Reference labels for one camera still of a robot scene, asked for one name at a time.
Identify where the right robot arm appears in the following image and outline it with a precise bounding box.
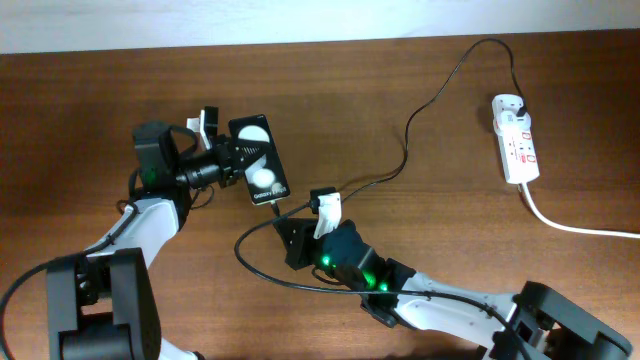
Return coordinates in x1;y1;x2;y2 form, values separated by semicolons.
275;218;633;359

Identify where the white power strip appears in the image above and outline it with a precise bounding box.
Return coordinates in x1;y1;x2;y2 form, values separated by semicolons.
494;111;540;185

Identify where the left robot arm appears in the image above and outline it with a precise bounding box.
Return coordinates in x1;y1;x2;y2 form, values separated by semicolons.
46;115;289;360

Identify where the white USB charger plug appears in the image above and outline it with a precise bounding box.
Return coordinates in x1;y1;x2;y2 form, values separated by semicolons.
491;94;531;130

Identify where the black Samsung Galaxy smartphone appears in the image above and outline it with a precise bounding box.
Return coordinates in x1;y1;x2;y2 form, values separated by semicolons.
228;114;291;205

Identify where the black USB charging cable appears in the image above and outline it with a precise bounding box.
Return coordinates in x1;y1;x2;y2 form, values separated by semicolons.
270;38;528;218

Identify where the white power strip cord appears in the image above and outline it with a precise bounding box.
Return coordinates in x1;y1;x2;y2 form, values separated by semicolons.
517;181;640;240

